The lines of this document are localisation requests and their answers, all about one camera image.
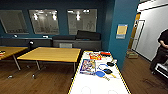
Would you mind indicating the dark grey sofa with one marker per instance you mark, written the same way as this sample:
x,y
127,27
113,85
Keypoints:
x,y
20,41
83,44

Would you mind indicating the black sofa cushion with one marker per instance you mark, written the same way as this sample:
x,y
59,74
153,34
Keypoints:
x,y
88,35

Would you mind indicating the red orange game box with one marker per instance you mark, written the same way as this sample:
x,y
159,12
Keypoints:
x,y
95,56

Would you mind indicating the purple colourful board game box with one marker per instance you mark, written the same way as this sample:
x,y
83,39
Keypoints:
x,y
88,66

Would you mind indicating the flat red object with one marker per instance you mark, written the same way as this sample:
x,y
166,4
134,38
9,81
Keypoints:
x,y
106,53

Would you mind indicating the black round paddle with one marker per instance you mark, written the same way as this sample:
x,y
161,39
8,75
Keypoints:
x,y
110,63

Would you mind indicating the large wooden table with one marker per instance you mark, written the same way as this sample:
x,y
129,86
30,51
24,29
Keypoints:
x,y
50,54

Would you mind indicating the white air hockey table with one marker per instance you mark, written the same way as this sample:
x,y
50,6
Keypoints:
x,y
96,83

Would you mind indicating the yellow poster on pillar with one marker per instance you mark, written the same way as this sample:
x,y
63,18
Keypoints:
x,y
122,30

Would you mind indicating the cardboard box on floor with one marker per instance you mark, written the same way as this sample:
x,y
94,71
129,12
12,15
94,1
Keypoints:
x,y
132,54

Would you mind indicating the brown wooden door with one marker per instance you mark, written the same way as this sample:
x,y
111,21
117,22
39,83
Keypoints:
x,y
133,33

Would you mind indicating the small wooden table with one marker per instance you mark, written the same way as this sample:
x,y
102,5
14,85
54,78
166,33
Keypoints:
x,y
11,50

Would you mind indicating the person in black shirt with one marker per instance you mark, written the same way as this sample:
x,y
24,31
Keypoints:
x,y
163,40

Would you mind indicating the black wheeled cart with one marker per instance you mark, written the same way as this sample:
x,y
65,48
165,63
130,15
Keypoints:
x,y
162,68

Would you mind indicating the small orange dark object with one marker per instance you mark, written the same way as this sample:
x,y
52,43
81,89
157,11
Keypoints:
x,y
2,52

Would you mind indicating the glass wall window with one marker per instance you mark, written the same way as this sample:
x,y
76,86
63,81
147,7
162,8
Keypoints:
x,y
43,23
82,23
13,21

